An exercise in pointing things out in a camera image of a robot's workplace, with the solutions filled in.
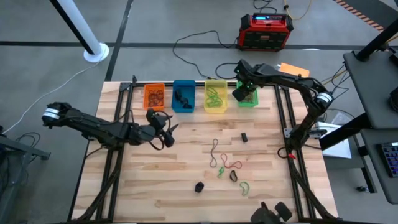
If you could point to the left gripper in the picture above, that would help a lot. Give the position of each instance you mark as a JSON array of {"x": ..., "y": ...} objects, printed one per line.
[{"x": 155, "y": 129}]

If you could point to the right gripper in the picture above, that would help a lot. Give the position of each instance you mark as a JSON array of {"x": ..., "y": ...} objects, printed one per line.
[{"x": 245, "y": 81}]

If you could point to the green rubber band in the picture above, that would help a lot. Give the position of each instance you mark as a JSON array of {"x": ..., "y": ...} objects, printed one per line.
[
  {"x": 214, "y": 96},
  {"x": 217, "y": 102},
  {"x": 212, "y": 101},
  {"x": 220, "y": 171},
  {"x": 245, "y": 193},
  {"x": 212, "y": 90}
]

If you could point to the black oval rubber band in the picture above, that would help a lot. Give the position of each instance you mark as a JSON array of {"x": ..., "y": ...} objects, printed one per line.
[
  {"x": 178, "y": 93},
  {"x": 231, "y": 176}
]

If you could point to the reddish brown thin rubber band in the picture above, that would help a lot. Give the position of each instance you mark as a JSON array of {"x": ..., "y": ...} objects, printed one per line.
[{"x": 152, "y": 97}]

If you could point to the long brown thin rubber band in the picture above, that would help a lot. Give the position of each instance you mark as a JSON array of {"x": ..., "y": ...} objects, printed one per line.
[{"x": 155, "y": 93}]

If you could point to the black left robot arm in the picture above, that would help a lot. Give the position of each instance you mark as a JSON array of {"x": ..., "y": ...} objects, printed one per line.
[{"x": 93, "y": 126}]

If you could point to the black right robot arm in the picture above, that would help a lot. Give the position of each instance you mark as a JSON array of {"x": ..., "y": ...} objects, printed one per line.
[{"x": 298, "y": 84}]

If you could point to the twisted wide black rubber band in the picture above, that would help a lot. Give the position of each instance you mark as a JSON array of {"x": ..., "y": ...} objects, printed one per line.
[{"x": 199, "y": 186}]

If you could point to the green plastic basket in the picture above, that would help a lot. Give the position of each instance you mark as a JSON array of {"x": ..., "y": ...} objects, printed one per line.
[{"x": 253, "y": 104}]

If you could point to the orange plastic basket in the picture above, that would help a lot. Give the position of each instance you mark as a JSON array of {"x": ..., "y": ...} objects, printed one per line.
[{"x": 146, "y": 107}]

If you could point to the yellow plastic basket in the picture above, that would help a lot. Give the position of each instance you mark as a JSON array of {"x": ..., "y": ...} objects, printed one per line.
[{"x": 209, "y": 84}]

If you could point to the blue plastic basket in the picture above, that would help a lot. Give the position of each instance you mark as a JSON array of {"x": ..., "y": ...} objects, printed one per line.
[{"x": 183, "y": 84}]

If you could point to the orange paper sheet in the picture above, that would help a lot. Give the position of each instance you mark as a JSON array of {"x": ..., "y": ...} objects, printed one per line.
[{"x": 295, "y": 70}]

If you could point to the red black power station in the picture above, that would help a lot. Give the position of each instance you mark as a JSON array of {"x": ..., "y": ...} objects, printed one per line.
[{"x": 265, "y": 32}]

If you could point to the floor pole with round base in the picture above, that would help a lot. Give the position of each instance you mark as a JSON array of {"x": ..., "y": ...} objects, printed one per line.
[{"x": 101, "y": 54}]

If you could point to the black stand beam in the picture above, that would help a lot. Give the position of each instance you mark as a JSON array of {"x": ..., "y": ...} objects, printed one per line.
[{"x": 345, "y": 133}]

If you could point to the white paper stack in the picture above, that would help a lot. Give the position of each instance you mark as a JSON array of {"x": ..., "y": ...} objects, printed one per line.
[{"x": 339, "y": 149}]

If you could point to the grey side desk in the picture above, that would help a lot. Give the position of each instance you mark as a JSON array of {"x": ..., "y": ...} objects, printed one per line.
[{"x": 370, "y": 90}]

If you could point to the black device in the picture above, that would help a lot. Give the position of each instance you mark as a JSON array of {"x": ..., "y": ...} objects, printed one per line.
[{"x": 267, "y": 216}]

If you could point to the black stand pole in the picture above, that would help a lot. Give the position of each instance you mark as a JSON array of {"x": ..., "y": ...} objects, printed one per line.
[{"x": 376, "y": 40}]

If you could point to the round black desk object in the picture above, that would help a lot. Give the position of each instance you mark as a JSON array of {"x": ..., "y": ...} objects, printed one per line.
[{"x": 395, "y": 99}]

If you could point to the grey metal stand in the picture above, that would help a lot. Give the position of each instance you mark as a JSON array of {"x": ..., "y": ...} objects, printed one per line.
[{"x": 18, "y": 149}]

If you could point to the small black floor object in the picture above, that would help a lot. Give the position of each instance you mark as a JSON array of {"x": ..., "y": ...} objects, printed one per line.
[{"x": 362, "y": 188}]

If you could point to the backlit keyboard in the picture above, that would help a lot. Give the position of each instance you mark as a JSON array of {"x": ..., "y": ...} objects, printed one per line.
[{"x": 390, "y": 158}]

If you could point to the grey keyboard desk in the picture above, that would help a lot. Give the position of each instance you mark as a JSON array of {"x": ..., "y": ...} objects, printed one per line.
[{"x": 382, "y": 186}]

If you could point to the black aluminium table frame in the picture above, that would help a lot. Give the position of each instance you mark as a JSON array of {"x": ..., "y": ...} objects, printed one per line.
[{"x": 138, "y": 84}]

